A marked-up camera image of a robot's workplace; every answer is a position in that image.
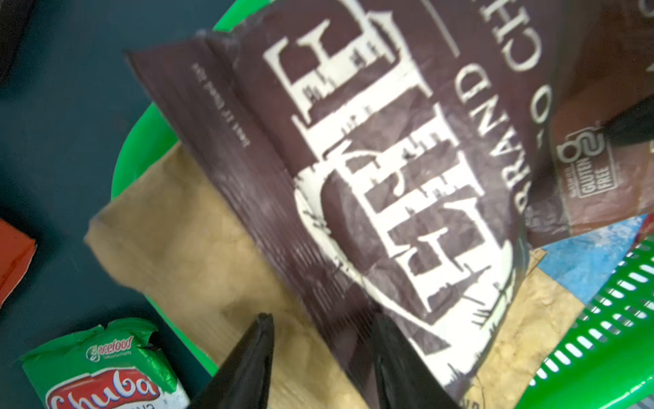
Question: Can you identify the brown Kettle chips bag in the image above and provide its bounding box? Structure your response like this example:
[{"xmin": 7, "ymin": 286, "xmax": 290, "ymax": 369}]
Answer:
[{"xmin": 127, "ymin": 1, "xmax": 653, "ymax": 407}]

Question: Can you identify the green seaweed snack bag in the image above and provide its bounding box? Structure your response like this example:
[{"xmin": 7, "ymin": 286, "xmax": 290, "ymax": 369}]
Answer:
[{"xmin": 20, "ymin": 318, "xmax": 190, "ymax": 409}]

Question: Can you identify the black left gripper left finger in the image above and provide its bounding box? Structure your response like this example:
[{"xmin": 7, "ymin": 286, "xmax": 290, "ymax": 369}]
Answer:
[{"xmin": 189, "ymin": 314, "xmax": 274, "ymax": 409}]

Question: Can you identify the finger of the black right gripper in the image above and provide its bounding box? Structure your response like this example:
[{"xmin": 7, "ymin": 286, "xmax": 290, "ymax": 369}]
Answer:
[{"xmin": 603, "ymin": 95, "xmax": 653, "ymax": 146}]

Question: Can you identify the orange cheddar chips bag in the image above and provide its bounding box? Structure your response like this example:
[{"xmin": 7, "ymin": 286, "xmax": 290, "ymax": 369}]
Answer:
[{"xmin": 0, "ymin": 220, "xmax": 37, "ymax": 305}]

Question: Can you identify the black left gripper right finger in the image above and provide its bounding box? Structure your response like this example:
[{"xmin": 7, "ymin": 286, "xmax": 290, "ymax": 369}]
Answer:
[{"xmin": 372, "ymin": 313, "xmax": 459, "ymax": 409}]

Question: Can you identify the blue Sea Salt chips bag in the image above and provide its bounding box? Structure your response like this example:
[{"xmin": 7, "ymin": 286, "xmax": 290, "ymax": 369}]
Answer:
[{"xmin": 83, "ymin": 142, "xmax": 647, "ymax": 409}]

